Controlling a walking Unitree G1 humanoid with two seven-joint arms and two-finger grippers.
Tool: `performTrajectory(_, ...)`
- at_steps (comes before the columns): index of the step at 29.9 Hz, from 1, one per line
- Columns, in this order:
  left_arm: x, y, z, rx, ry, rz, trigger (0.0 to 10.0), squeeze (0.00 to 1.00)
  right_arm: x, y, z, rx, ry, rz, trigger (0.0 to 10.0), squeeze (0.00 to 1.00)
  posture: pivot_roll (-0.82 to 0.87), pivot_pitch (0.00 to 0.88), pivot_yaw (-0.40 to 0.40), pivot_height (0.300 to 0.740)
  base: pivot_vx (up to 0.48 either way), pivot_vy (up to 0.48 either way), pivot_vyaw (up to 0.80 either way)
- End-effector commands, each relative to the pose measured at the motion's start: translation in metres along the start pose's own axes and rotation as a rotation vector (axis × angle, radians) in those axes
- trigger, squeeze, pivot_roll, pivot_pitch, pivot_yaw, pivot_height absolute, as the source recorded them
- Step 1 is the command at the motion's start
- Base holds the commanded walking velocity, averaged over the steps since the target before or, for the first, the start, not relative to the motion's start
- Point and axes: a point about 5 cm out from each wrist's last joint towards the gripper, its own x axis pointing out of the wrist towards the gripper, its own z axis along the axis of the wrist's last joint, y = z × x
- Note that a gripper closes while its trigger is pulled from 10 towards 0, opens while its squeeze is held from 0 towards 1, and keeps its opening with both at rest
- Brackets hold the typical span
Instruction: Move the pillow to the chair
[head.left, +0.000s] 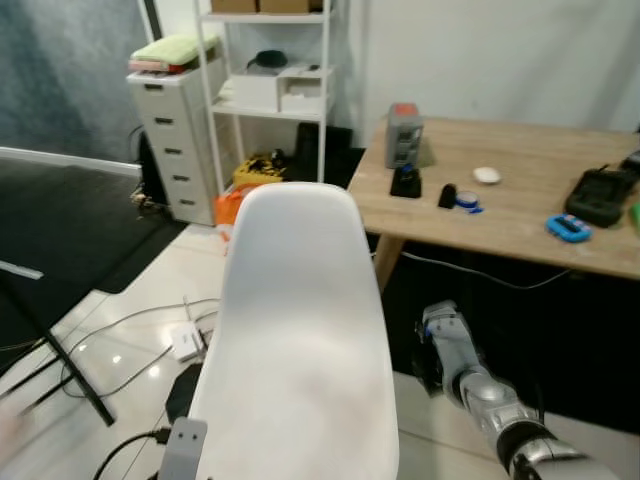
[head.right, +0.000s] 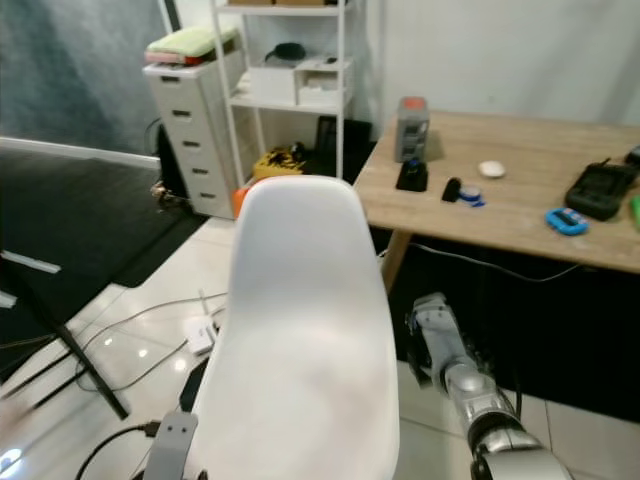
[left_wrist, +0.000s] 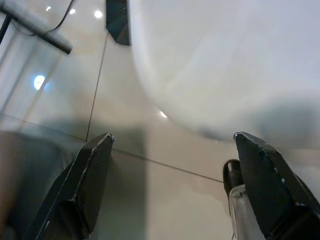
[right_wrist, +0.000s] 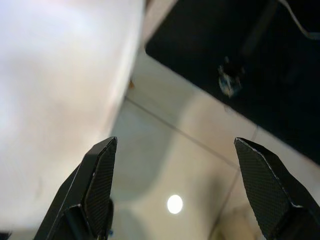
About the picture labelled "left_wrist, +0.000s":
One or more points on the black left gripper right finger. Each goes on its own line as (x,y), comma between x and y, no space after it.
(270,190)

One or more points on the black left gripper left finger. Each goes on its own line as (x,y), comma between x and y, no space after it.
(82,185)

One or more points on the black robot foot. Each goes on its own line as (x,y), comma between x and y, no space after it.
(231,175)

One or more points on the white rounded plastic seat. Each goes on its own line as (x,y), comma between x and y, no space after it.
(212,65)

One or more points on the dark angular furniture base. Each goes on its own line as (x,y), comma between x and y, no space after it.
(118,22)

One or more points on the black metal frame leg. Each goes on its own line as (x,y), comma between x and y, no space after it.
(5,27)

